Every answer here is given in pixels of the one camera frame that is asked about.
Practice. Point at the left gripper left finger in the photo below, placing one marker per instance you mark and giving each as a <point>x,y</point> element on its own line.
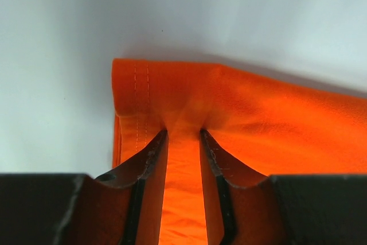
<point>121,206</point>

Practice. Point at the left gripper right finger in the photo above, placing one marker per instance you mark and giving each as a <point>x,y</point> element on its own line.
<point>243,206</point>

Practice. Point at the orange t shirt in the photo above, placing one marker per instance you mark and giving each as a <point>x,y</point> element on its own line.
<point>272,126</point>

